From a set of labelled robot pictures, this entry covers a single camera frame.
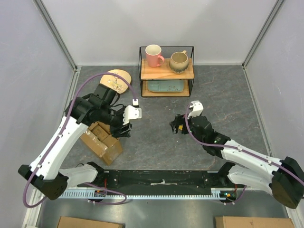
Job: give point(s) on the cardboard box bottom left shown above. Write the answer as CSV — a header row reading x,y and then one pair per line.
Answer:
x,y
69,222

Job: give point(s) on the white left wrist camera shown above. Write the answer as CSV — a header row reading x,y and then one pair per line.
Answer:
x,y
132,112

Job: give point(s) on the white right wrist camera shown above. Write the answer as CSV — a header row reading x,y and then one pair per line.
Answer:
x,y
196,109

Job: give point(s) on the pink ceramic mug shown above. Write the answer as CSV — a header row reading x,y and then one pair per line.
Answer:
x,y
154,55

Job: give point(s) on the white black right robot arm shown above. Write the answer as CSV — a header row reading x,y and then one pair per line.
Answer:
x,y
281,178

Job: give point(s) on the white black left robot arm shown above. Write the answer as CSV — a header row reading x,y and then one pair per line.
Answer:
x,y
45,172

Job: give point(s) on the beige stoneware mug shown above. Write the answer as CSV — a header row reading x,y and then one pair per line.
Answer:
x,y
179,62

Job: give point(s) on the beige plate with bird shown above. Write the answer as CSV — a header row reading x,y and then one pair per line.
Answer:
x,y
115,83

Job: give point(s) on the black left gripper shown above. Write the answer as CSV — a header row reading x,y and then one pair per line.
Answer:
x,y
117,132

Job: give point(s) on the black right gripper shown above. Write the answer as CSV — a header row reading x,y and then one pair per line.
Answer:
x,y
179,119

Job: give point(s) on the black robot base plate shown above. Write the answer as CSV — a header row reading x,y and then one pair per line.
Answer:
x,y
162,183

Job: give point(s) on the brown cardboard express box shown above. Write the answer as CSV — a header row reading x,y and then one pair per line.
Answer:
x,y
99,139

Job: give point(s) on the aluminium frame rail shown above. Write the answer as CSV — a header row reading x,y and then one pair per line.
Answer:
x,y
54,31

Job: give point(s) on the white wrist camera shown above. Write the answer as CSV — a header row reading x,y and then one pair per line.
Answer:
x,y
132,112
196,109

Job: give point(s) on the black wire wooden shelf rack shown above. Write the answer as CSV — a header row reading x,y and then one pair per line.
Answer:
x,y
164,72

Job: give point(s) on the teal rectangular ceramic tray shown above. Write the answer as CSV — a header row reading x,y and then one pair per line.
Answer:
x,y
167,86

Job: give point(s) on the cardboard box bottom right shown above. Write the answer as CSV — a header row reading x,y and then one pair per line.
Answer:
x,y
253,222

